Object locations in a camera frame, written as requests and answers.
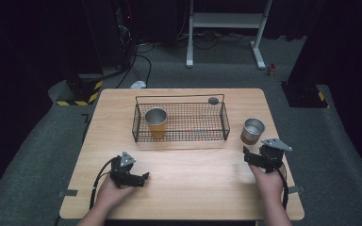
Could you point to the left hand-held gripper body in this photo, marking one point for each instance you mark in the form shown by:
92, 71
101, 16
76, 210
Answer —
122, 171

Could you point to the grey round table grommet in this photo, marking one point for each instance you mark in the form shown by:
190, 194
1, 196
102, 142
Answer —
213, 101

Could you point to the person's right hand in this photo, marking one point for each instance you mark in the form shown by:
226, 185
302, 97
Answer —
268, 185

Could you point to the grey tape strip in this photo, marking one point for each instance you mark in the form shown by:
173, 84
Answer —
297, 189
68, 193

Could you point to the orange metal-lined cup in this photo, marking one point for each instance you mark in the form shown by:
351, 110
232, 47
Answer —
156, 123

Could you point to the small red object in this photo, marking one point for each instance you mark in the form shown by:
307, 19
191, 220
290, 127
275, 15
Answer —
271, 69

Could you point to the black base with yellow mark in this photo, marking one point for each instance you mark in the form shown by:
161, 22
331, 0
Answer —
304, 95

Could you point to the brown metal-lined cup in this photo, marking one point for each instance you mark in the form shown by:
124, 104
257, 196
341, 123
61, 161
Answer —
252, 131

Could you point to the black yellow-striped stand base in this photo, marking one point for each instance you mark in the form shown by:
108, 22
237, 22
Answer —
81, 94

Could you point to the white power adapter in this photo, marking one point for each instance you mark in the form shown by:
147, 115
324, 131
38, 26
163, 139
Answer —
138, 84

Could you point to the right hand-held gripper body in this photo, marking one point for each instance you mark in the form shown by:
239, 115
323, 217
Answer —
271, 155

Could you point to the white metal stand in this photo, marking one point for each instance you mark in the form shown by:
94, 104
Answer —
226, 20

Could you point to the person's left hand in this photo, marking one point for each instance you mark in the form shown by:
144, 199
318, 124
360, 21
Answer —
114, 196

